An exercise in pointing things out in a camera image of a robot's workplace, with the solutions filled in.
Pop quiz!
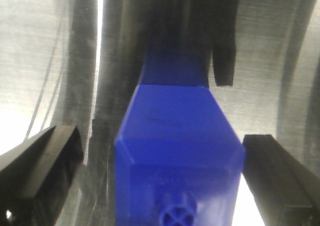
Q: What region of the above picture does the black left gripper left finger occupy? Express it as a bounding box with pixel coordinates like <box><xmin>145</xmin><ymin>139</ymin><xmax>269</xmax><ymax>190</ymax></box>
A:
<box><xmin>0</xmin><ymin>125</ymin><xmax>84</xmax><ymax>225</ymax></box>

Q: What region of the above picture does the blue bottle without cap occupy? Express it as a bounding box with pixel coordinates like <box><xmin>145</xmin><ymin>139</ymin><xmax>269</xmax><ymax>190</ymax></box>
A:
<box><xmin>113</xmin><ymin>84</ymin><xmax>246</xmax><ymax>226</ymax></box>

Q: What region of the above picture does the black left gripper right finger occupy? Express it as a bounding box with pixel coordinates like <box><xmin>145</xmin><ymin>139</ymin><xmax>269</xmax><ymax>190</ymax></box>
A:
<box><xmin>243</xmin><ymin>134</ymin><xmax>320</xmax><ymax>225</ymax></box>

